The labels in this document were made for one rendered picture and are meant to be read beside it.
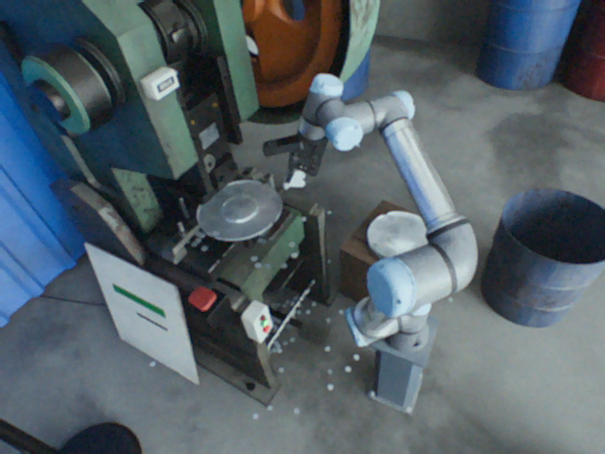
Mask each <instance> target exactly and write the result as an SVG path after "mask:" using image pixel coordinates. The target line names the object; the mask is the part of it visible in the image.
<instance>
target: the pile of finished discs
mask: <svg viewBox="0 0 605 454"><path fill-rule="evenodd" d="M425 231H426V229H425V227H424V223H423V221H422V219H421V217H419V216H417V215H414V214H409V213H404V211H395V213H389V214H388V215H386V216H381V217H379V218H377V219H376V220H375V221H374V222H373V223H371V225H370V228H369V230H368V233H367V239H368V245H369V248H370V250H371V251H373V253H374V255H375V256H376V257H378V258H379V259H380V260H381V259H384V258H389V257H393V256H395V255H398V253H403V252H406V251H408V250H411V249H415V248H418V247H420V246H423V245H425V244H428V242H426V239H425V237H424V234H425Z"/></svg>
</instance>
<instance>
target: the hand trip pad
mask: <svg viewBox="0 0 605 454"><path fill-rule="evenodd" d="M215 299H216V295H215V294H214V293H213V292H212V291H211V290H209V289H207V288H204V287H199V288H196V289H195V290H194V292H193V293H192V294H191V296H190V297H189V303H190V304H191V305H193V306H196V307H198V308H199V310H207V308H208V307H209V306H210V305H211V303H212V302H213V301H214V300H215Z"/></svg>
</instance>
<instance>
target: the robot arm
mask: <svg viewBox="0 0 605 454"><path fill-rule="evenodd" d="M341 91H343V83H341V82H340V80H338V79H337V78H335V77H333V76H330V74H329V75H318V76H316V77H315V79H313V82H312V84H311V87H310V89H309V94H308V97H307V100H306V103H305V106H304V109H303V112H302V118H301V121H299V124H298V129H297V132H296V134H293V135H289V136H285V137H280V138H276V139H272V140H267V141H264V144H263V148H262V151H263V153H264V155H265V157H266V158H267V157H272V155H276V154H280V153H285V152H290V154H289V160H288V164H287V168H286V172H285V175H284V179H283V188H284V190H287V189H288V188H289V187H290V186H292V187H303V186H304V185H305V181H303V180H302V179H303V178H304V177H305V174H304V173H306V174H308V175H309V176H313V177H316V176H317V174H318V171H319V168H320V164H321V158H322V154H323V152H324V151H325V148H326V146H327V143H329V140H331V143H332V144H333V145H334V147H335V148H337V149H340V150H347V149H350V148H352V147H353V146H357V145H358V144H359V143H360V140H361V138H362V135H363V134H365V133H369V132H373V131H379V133H380V135H381V137H382V139H383V141H384V144H386V146H387V148H388V150H389V153H390V155H391V158H392V160H393V162H394V164H395V165H396V167H397V171H398V173H400V175H401V177H402V179H403V181H404V183H405V186H406V189H407V191H408V193H409V195H410V197H411V199H412V201H414V203H415V205H416V207H417V210H418V213H419V215H420V217H421V219H422V221H423V224H424V227H425V229H426V231H425V234H424V237H425V239H426V242H428V244H425V245H423V246H420V247H418V248H415V249H411V250H408V251H406V252H403V253H398V255H395V256H393V257H389V258H384V259H381V260H380V261H378V262H377V263H375V264H373V265H372V266H370V267H369V271H368V274H367V279H368V282H367V285H368V290H369V294H370V297H368V298H365V299H363V300H362V301H361V302H360V303H359V304H358V305H357V306H351V307H349V308H348V309H346V311H345V312H344V315H345V319H346V322H347V324H348V327H349V329H350V332H351V334H352V336H353V339H354V342H355V344H357V345H359V346H363V345H368V344H369V343H372V342H374V341H378V340H380V339H383V338H384V340H386V342H387V343H388V344H389V345H390V346H391V347H392V348H394V349H396V350H397V351H399V352H402V353H415V352H418V351H420V349H421V348H422V347H423V346H424V345H425V344H426V343H427V341H428V336H429V327H428V324H427V322H426V321H427V317H428V313H429V311H430V307H431V304H430V303H432V302H435V301H437V300H439V299H442V298H444V297H447V296H449V294H453V293H456V292H458V291H460V290H462V289H463V288H465V287H466V286H467V284H469V283H470V282H471V279H472V277H473V275H474V273H475V266H476V260H477V249H476V242H475V234H474V231H473V229H472V227H471V224H470V222H469V220H467V218H466V217H463V216H461V215H460V214H459V213H458V209H457V208H456V206H454V204H453V203H452V201H451V198H450V196H449V194H448V192H447V190H446V188H445V186H444V183H443V182H442V180H441V179H440V177H439V175H438V173H437V170H436V168H435V167H434V165H433V163H432V161H431V159H430V158H429V155H428V153H427V151H425V149H424V146H423V144H422V141H421V139H420V137H419V135H418V133H417V132H416V131H415V128H414V126H413V124H411V122H410V119H411V118H413V116H414V111H415V108H414V105H413V99H411V97H410V95H409V94H408V93H407V92H404V91H400V92H395V93H387V94H385V95H382V96H377V97H374V98H369V99H366V100H362V102H358V103H355V104H351V105H348V106H345V104H344V103H343V102H341V99H340V98H339V97H340V96H341ZM316 166H318V170H317V173H313V172H315V171H316ZM311 171H313V172H311Z"/></svg>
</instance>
